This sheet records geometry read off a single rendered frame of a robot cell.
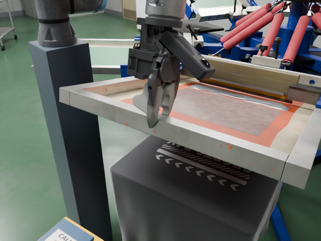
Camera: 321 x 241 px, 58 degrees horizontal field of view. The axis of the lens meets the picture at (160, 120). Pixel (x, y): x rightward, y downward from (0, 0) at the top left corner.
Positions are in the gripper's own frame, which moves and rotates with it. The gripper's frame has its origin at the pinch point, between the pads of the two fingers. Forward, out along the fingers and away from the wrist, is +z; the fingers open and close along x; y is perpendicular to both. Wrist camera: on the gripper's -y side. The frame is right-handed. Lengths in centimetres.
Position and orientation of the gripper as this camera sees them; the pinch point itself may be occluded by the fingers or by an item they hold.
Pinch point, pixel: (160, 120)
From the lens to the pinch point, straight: 61.0
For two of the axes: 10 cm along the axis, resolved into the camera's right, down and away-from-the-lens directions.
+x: -5.3, 2.1, -8.2
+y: -8.4, -2.7, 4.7
